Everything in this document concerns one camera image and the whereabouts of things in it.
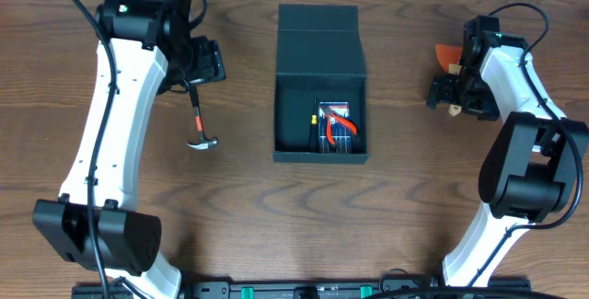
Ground orange scraper wooden handle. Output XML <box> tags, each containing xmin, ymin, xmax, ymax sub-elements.
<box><xmin>435</xmin><ymin>44</ymin><xmax>462</xmax><ymax>117</ymax></box>

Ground small claw hammer black grip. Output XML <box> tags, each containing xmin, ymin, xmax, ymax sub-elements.
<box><xmin>187</xmin><ymin>85</ymin><xmax>218</xmax><ymax>150</ymax></box>

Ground precision screwdriver set case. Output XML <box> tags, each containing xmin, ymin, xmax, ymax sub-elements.
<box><xmin>318</xmin><ymin>101</ymin><xmax>354</xmax><ymax>154</ymax></box>

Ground red handled cutting pliers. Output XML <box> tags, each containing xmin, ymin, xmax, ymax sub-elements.
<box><xmin>319</xmin><ymin>105</ymin><xmax>358</xmax><ymax>148</ymax></box>

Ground black yellow screwdriver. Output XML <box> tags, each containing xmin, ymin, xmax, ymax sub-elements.
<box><xmin>309</xmin><ymin>99</ymin><xmax>318</xmax><ymax>153</ymax></box>

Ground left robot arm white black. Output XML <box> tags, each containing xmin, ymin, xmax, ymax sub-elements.
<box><xmin>32</xmin><ymin>0</ymin><xmax>225</xmax><ymax>298</ymax></box>

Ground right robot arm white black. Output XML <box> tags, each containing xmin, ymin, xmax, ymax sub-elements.
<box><xmin>426</xmin><ymin>16</ymin><xmax>588</xmax><ymax>287</ymax></box>

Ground black open gift box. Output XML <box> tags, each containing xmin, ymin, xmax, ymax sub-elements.
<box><xmin>273</xmin><ymin>4</ymin><xmax>369</xmax><ymax>165</ymax></box>

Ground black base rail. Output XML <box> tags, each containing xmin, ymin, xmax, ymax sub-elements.
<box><xmin>70</xmin><ymin>276</ymin><xmax>532</xmax><ymax>299</ymax></box>

